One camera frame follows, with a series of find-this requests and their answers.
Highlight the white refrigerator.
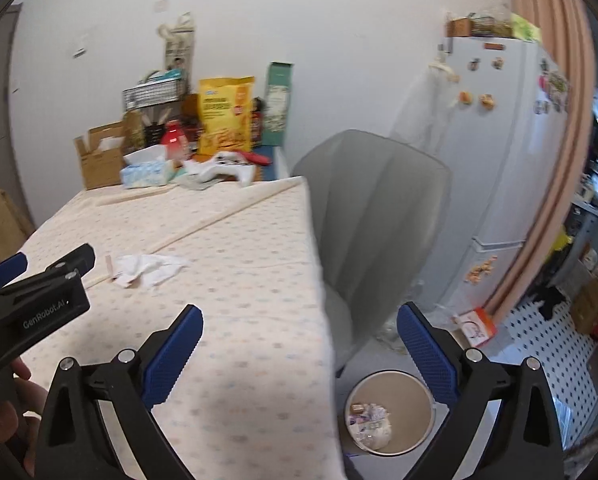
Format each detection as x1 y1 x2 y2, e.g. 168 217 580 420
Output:
394 35 572 311

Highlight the orange and white box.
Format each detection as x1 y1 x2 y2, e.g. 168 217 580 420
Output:
451 307 498 348

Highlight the brown patterned pouch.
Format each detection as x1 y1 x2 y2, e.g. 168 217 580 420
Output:
123 110 147 153

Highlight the blue tissue box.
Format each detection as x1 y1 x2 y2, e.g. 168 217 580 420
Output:
120 145 176 190

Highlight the light green packet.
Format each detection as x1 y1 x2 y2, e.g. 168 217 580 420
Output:
510 12 542 43

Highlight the dark red tin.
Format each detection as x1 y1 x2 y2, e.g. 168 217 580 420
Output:
251 97 266 146

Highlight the cluster of fridge magnets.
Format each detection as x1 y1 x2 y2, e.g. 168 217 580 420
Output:
535 57 572 116

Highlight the open cardboard box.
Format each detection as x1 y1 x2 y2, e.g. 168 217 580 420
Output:
74 121 127 191

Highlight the dotted cream tablecloth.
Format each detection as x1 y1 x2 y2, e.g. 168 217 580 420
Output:
16 176 347 480

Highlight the dark wire basket with snacks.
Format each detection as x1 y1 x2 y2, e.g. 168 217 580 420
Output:
466 12 512 38

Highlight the pale green paper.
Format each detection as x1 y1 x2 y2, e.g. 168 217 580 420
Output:
171 170 220 192

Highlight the white game controller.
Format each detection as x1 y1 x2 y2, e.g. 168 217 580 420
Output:
184 151 256 187

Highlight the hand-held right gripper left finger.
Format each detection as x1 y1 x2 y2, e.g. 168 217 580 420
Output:
33 304 204 480

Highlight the white tissue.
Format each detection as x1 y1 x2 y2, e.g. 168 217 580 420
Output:
113 254 190 297

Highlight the beige round waste bin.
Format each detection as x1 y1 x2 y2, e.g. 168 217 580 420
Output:
345 370 437 457

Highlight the blue mat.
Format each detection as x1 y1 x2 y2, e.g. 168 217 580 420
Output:
253 146 286 182

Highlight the clear plastic bag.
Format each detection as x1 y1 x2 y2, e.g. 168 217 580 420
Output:
374 280 460 356

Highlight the tall green box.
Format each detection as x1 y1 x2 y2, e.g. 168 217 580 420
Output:
263 62 294 148

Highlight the red and white vase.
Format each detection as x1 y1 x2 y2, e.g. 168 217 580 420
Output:
160 121 188 161

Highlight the yellow snack bag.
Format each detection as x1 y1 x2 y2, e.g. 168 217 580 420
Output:
197 76 256 156

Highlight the printed paper tote bag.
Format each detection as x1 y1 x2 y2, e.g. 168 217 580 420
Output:
159 12 197 83

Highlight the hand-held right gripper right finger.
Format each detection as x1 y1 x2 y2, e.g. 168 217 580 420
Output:
396 301 566 480

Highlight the black cloth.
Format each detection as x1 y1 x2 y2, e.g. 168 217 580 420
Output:
531 285 567 320

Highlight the white hanging plastic bag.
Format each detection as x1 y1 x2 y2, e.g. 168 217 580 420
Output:
391 62 454 156

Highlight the pink curtain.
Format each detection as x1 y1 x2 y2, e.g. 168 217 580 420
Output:
484 0 598 321

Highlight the large brown cardboard box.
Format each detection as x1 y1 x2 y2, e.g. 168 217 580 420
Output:
569 277 598 336

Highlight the black wire basket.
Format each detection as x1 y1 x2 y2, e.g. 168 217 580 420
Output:
123 79 187 110

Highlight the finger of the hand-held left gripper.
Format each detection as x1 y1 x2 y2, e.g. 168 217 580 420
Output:
0 252 28 292
43 243 96 283

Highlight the grey upholstered chair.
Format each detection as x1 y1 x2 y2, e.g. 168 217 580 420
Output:
290 130 452 376

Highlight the popcorn magnet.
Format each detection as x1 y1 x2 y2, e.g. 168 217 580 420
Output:
466 255 497 286

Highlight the black utensil holder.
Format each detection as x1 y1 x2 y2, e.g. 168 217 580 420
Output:
143 120 167 146

